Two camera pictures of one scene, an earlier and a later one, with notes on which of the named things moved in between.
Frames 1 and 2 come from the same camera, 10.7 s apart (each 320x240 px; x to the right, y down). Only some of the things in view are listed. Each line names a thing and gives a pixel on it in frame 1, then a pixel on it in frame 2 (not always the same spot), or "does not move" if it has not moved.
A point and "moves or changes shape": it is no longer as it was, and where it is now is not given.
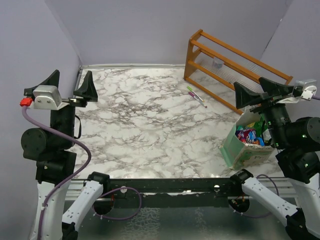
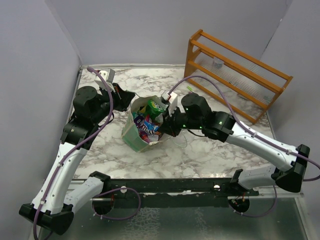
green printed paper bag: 237,153 to 131,135
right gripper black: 275,92 to 167,125
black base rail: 172,192 does not move
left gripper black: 87,89 to 124,98
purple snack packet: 246,135 moves or changes shape
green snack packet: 261,126 to 152,108
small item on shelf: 218,64 does not move
